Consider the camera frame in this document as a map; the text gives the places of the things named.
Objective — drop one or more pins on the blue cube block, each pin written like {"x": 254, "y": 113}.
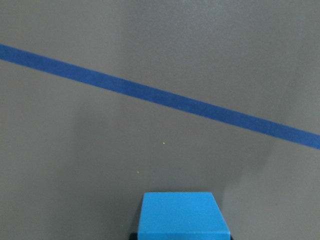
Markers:
{"x": 181, "y": 216}

